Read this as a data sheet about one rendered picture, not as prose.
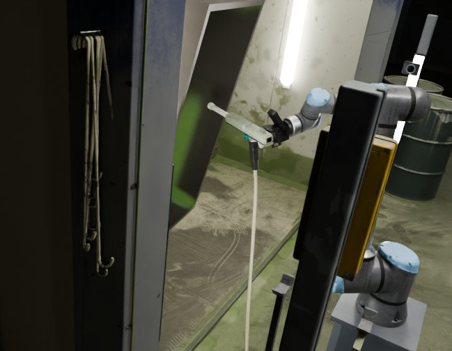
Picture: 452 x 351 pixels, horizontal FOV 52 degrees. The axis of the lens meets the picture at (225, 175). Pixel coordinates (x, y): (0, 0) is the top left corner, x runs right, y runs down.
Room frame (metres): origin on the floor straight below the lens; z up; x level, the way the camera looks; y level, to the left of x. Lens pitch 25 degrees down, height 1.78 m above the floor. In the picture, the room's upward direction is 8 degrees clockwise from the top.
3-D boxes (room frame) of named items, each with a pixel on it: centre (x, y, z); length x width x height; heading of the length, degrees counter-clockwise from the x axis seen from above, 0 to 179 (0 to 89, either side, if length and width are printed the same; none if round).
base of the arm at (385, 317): (1.42, -0.66, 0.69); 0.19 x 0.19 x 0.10
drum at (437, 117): (4.02, -1.71, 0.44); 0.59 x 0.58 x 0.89; 169
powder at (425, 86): (4.67, -1.74, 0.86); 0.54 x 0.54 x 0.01
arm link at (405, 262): (1.42, -0.65, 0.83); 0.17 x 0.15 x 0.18; 103
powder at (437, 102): (4.03, -1.71, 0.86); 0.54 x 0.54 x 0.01
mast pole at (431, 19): (2.66, -0.99, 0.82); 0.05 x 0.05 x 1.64; 64
